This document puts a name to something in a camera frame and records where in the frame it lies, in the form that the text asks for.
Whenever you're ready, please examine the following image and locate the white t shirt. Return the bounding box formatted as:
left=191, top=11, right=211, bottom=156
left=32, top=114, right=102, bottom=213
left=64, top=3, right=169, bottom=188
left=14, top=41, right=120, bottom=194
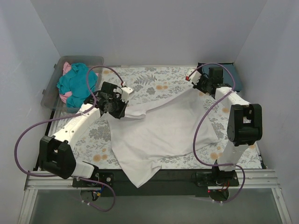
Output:
left=102, top=88, right=222, bottom=189

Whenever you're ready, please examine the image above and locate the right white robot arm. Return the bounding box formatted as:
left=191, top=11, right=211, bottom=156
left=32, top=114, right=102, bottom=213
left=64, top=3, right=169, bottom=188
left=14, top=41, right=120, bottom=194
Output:
left=186, top=63, right=263, bottom=186

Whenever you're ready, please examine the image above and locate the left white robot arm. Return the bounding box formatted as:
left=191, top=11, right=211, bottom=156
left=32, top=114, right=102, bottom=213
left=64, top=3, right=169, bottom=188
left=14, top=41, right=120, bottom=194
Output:
left=39, top=82, right=134, bottom=187

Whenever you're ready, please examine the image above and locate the folded dark blue t shirt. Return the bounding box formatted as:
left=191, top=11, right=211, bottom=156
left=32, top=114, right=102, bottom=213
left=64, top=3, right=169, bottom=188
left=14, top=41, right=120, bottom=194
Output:
left=198, top=62, right=242, bottom=92

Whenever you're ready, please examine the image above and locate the clear plastic bin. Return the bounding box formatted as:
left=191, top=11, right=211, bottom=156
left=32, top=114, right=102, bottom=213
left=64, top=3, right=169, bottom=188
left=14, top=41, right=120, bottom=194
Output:
left=41, top=55, right=104, bottom=113

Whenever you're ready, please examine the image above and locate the pink t shirt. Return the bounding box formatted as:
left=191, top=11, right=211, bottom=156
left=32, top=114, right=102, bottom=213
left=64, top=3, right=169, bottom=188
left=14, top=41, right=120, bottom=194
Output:
left=59, top=62, right=72, bottom=104

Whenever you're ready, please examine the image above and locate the floral table mat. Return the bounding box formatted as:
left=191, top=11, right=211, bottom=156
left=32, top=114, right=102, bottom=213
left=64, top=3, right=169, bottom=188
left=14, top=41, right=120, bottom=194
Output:
left=48, top=66, right=262, bottom=169

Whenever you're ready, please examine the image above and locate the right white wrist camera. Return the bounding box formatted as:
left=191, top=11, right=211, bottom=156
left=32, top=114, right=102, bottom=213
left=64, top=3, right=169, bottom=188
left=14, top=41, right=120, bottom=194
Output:
left=185, top=69, right=202, bottom=85

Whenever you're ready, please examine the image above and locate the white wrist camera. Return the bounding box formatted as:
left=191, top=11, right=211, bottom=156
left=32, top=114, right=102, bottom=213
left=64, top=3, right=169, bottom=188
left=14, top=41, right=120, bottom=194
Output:
left=185, top=69, right=202, bottom=85
left=114, top=86, right=135, bottom=103

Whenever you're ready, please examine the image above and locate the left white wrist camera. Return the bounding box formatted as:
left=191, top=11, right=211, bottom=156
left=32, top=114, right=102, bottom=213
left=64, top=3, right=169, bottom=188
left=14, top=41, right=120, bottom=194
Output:
left=114, top=86, right=135, bottom=103

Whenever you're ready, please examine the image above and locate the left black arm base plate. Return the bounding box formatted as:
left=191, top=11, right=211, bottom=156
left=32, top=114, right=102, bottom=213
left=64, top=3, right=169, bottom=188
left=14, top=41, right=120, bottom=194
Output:
left=72, top=171, right=114, bottom=188

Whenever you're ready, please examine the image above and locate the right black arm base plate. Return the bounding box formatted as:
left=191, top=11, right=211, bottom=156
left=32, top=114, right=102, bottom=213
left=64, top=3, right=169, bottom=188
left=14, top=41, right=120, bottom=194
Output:
left=191, top=170, right=239, bottom=187

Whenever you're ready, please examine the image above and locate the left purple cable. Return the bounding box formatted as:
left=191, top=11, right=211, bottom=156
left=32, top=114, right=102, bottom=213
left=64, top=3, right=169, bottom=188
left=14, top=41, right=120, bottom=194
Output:
left=14, top=66, right=125, bottom=212

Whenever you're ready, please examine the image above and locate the aluminium frame rail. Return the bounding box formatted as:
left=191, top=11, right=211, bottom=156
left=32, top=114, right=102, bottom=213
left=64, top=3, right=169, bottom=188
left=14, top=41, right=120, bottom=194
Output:
left=18, top=169, right=291, bottom=224

